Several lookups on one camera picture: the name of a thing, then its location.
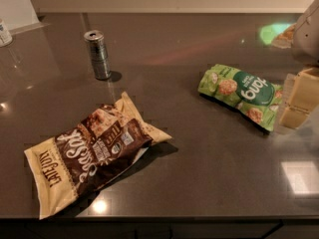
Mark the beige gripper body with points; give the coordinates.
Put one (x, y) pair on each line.
(307, 37)

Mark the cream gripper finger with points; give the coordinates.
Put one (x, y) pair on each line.
(300, 97)

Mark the silver redbull can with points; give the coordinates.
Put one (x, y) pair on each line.
(98, 54)

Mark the green snack bag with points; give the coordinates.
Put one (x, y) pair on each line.
(253, 96)

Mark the brown cream chip bag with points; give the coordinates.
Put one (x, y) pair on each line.
(89, 156)

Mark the white bottle at left edge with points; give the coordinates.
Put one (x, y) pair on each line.
(5, 36)

